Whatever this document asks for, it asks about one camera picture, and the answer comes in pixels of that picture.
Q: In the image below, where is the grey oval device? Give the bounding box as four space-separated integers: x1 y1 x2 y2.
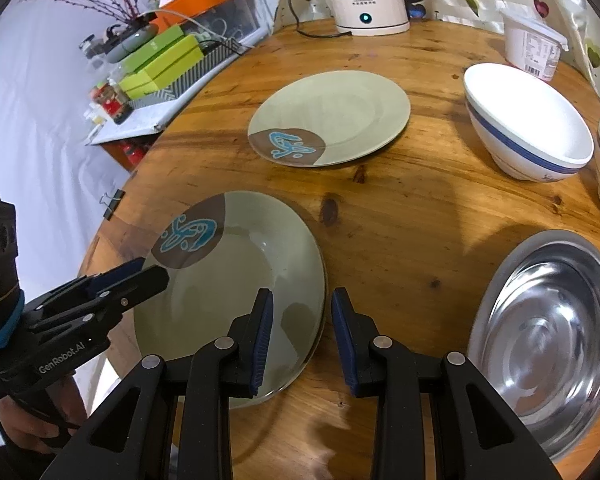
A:
102 25 159 64

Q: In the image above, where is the black kettle cable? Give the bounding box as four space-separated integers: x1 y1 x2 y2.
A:
295 0 353 39

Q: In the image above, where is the white bed sheet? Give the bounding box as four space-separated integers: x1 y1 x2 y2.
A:
0 0 131 281

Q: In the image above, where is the stainless steel bowl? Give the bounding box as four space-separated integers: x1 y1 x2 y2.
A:
467 230 600 463

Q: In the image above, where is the person's left hand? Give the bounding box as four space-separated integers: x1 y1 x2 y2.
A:
0 379 88 453

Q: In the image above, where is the black binder clip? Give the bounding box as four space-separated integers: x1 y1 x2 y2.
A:
99 190 126 221

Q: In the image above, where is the black white striped tray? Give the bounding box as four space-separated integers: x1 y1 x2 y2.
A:
145 35 246 99

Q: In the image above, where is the small red jar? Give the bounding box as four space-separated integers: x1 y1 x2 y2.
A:
100 85 132 125

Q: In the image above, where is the orange cabinet with white top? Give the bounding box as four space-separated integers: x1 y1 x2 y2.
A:
85 105 173 173

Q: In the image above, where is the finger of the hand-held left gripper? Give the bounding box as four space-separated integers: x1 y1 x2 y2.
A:
27 257 148 313
25 266 171 336

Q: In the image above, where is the lime green box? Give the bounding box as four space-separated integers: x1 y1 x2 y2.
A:
119 67 181 102
125 27 204 78

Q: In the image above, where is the white round plate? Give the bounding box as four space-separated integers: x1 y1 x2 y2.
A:
463 63 595 182

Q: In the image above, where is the white curtain with hearts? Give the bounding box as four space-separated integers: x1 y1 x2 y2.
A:
275 0 600 126

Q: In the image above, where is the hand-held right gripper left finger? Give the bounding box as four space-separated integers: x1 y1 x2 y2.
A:
40 287 276 480

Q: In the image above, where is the white plastic tub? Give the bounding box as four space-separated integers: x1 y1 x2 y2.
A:
500 8 570 82

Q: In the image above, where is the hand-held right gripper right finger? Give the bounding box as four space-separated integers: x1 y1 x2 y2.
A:
331 287 566 480

